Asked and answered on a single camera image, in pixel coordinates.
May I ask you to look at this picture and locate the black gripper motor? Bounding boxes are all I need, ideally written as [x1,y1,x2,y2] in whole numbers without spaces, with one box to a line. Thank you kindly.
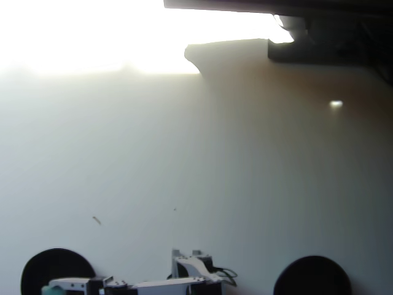
[48,275,107,295]

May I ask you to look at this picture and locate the black round bowl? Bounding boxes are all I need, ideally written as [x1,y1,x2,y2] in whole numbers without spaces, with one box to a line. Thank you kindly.
[20,248,97,295]
[273,254,352,295]

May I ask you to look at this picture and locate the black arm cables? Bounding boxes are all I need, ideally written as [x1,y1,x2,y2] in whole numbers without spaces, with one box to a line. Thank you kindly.
[213,266,238,286]

